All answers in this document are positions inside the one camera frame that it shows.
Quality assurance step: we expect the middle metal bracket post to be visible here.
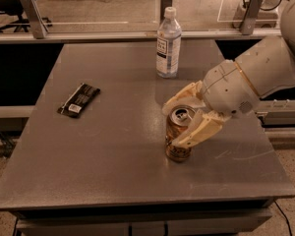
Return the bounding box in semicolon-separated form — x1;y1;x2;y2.
159;0;173;21

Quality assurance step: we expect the clear plastic water bottle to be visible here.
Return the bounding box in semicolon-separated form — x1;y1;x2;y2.
156;7;182;78

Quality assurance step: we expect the right metal bracket post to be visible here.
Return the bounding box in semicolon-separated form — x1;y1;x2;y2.
239;0;264;35

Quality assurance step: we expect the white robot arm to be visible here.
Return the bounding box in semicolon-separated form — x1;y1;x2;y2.
162;0;295;148

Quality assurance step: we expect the orange soda can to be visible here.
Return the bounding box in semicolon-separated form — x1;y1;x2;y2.
165;105;196;162

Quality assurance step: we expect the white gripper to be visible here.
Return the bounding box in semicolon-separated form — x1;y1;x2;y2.
162;60;260;148

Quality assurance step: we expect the metal bracket post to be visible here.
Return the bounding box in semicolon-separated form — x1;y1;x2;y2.
20;0;47;39
159;0;173;21
239;0;264;35

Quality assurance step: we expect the black cable on floor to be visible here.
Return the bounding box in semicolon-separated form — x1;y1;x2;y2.
273;200;294;236

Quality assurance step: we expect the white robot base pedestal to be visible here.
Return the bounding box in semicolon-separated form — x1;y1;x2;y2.
232;0;288;30

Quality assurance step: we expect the black rxbar chocolate wrapper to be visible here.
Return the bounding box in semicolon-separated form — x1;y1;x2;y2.
57;83;100;118

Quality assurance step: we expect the left metal bracket post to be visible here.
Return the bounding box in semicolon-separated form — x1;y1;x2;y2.
20;0;47;39

